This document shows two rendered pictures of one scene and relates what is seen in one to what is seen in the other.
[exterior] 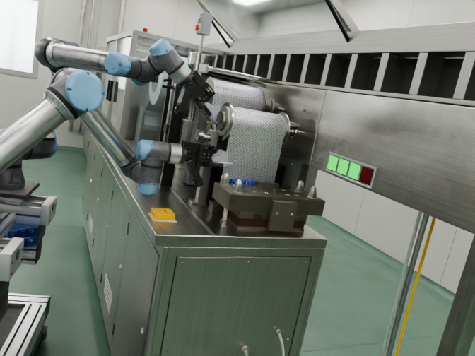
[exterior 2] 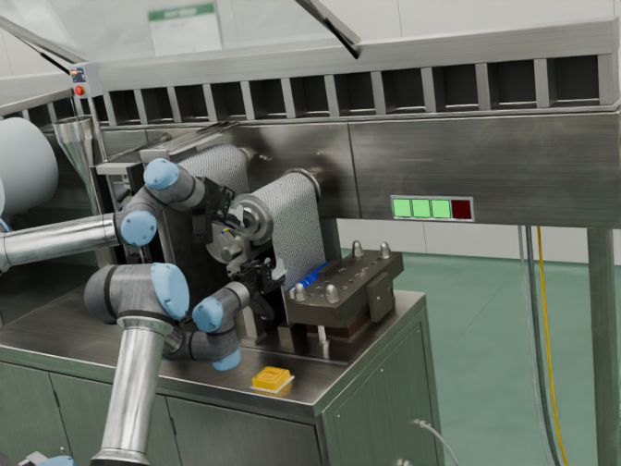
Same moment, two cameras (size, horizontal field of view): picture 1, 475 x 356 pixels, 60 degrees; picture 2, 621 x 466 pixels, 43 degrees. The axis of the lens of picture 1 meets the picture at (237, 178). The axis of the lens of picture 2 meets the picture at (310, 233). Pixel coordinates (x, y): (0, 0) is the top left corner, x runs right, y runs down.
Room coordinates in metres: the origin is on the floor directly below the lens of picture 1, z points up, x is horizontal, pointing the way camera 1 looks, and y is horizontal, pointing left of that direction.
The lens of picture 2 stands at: (-0.28, 0.97, 1.87)
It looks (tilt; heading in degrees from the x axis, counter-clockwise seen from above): 18 degrees down; 331
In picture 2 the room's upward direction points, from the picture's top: 9 degrees counter-clockwise
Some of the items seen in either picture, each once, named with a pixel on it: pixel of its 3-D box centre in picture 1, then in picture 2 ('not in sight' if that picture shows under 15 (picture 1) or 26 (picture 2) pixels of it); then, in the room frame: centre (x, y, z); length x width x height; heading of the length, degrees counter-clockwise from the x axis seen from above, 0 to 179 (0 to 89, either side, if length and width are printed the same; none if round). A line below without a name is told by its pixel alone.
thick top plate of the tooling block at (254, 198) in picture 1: (268, 198); (347, 285); (1.53, -0.13, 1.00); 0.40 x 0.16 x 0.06; 116
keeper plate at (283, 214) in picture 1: (282, 216); (381, 297); (1.45, -0.19, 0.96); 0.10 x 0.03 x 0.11; 116
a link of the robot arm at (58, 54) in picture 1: (78, 57); (49, 241); (1.52, 0.64, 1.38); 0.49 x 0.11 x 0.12; 66
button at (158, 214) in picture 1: (162, 214); (271, 378); (1.37, 0.23, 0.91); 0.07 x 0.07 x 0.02; 26
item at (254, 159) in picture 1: (251, 162); (299, 251); (1.62, -0.05, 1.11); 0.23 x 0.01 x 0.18; 116
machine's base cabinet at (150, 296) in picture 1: (153, 230); (96, 412); (2.48, 0.46, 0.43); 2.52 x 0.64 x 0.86; 26
